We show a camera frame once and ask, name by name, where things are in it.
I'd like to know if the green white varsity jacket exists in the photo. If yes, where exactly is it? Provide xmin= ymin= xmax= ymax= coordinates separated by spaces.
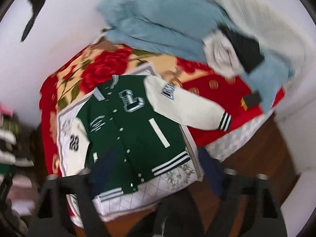
xmin=65 ymin=75 xmax=232 ymax=201

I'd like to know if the clothes rack with garments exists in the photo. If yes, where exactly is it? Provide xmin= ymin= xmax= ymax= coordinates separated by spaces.
xmin=1 ymin=106 xmax=39 ymax=236

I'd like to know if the red floral fleece blanket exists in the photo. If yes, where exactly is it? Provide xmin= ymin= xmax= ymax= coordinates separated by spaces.
xmin=39 ymin=38 xmax=270 ymax=175

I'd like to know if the black and white garment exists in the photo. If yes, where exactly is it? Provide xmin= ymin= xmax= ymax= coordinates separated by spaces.
xmin=203 ymin=25 xmax=265 ymax=78

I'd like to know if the white bed sheet pile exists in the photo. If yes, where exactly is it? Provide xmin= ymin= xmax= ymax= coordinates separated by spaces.
xmin=197 ymin=0 xmax=316 ymax=129

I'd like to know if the light blue garment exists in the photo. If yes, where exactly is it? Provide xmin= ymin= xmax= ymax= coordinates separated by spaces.
xmin=97 ymin=0 xmax=293 ymax=112

